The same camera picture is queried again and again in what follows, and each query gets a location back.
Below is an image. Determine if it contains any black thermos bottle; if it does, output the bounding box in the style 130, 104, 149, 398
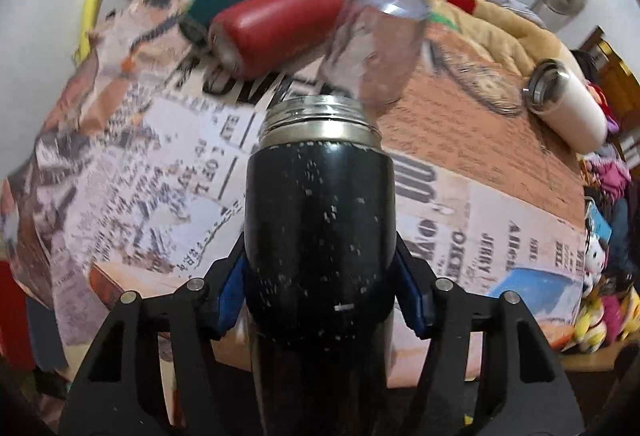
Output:
243, 95, 396, 435

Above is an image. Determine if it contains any newspaper print tablecloth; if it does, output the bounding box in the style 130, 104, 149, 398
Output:
1, 0, 585, 370

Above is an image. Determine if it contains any wooden headboard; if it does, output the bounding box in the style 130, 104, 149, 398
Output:
579, 26, 640, 168

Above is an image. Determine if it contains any clear glass cup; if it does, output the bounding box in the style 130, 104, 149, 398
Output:
318, 0, 430, 109

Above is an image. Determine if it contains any red cup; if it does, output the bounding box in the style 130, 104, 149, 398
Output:
207, 0, 344, 79

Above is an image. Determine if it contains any white thermos cup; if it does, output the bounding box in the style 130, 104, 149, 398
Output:
522, 58, 608, 155

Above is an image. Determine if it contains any white cow plush toy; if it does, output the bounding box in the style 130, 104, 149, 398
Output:
582, 234, 608, 297

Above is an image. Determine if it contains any red box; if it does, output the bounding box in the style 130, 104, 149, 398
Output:
0, 261, 35, 371

